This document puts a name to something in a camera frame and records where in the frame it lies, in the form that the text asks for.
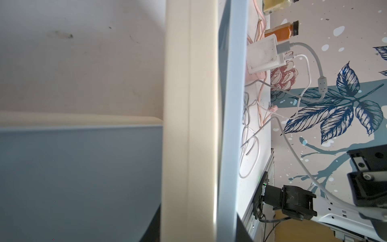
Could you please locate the grey USB cable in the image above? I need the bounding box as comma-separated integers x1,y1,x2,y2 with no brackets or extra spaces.
240,40,387,221

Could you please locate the light spice jar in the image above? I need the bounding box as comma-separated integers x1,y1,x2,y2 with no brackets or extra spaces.
263,0,299,16

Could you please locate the white USB cable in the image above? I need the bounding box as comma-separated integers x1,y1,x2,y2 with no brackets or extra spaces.
238,53,312,179

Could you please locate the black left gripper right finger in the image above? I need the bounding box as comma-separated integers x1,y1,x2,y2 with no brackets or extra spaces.
235,215,253,242

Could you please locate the blue-top kitchen scale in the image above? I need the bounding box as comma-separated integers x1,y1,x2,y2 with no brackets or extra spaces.
160,1,249,242

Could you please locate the brown spice jar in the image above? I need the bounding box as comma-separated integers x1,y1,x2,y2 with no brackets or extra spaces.
264,21,299,42

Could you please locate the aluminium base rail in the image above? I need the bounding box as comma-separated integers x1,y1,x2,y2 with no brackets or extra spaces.
241,148,275,242

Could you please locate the white charger adapter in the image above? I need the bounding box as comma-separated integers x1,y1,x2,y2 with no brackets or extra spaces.
247,35,280,74
278,53,286,67

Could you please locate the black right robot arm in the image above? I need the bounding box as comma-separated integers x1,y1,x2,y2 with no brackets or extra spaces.
250,145,387,242

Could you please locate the pink power strip cord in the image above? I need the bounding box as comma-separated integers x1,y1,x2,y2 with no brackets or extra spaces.
246,0,279,128

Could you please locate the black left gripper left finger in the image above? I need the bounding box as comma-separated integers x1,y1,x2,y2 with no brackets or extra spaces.
140,206,161,242

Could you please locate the pink power strip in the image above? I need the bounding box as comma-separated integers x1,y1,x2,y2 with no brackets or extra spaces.
244,66,267,86

